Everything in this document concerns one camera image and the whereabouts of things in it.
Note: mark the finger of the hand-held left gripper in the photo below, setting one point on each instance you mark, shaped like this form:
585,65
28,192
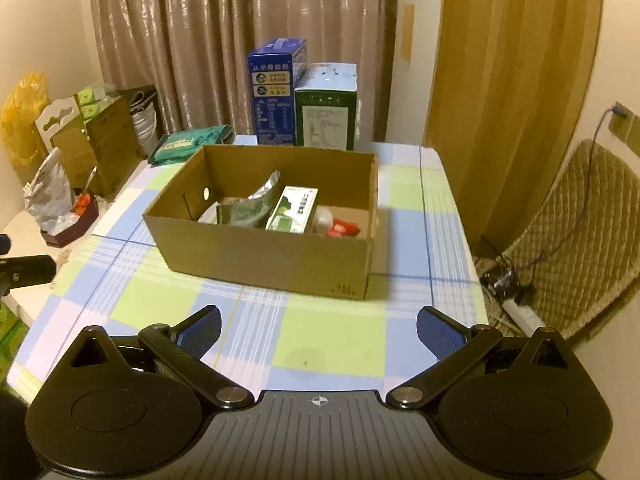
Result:
27,270
5,245

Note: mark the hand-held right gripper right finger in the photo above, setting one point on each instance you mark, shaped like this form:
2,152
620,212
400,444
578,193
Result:
440,330

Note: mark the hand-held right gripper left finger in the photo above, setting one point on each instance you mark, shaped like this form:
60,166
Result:
202,327

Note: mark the cardboard box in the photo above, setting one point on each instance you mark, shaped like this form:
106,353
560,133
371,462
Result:
275,260

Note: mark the silver foil bag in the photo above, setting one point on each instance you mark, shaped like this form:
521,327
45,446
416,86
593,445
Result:
47,195
250,205

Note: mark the red and white packet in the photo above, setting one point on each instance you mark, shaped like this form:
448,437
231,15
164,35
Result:
342,229

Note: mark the green medicine box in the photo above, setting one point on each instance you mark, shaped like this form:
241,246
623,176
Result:
292,210

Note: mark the desktop with checked cloth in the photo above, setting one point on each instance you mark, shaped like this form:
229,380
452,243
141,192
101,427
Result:
325,335

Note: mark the dark red tray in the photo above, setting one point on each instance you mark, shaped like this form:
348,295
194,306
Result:
70,227

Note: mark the crumpled silver foil bag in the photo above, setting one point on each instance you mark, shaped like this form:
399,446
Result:
47,195

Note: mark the white power strip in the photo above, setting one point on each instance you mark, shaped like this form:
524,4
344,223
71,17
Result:
520,310

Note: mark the yellow plastic bag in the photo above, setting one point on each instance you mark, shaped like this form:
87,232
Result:
22,120

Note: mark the white die-cut cardboard holder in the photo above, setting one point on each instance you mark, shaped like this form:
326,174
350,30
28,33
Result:
55,120

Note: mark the brown storage carton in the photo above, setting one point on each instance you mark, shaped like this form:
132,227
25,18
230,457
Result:
112,150

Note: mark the white round ball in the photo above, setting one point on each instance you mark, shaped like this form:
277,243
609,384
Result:
323,217

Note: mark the quilted chair cushion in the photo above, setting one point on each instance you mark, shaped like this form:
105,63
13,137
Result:
575,240

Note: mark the green tissue packs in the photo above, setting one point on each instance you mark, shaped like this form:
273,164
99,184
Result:
90,102

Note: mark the stack of white buckets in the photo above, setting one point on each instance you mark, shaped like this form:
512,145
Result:
144,130

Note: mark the green tea packet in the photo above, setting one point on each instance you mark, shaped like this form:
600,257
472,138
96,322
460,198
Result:
190,142

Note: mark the dark paper bag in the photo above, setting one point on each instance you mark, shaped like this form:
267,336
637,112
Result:
137,95

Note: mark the blue milk carton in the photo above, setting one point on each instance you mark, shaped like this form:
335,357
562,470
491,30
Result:
272,105

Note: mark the green milk carton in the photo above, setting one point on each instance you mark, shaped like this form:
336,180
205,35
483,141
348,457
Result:
325,120

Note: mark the beige curtain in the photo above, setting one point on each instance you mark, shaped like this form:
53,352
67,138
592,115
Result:
225,35

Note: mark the wall socket with plug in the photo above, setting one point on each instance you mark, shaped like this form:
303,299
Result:
621,117

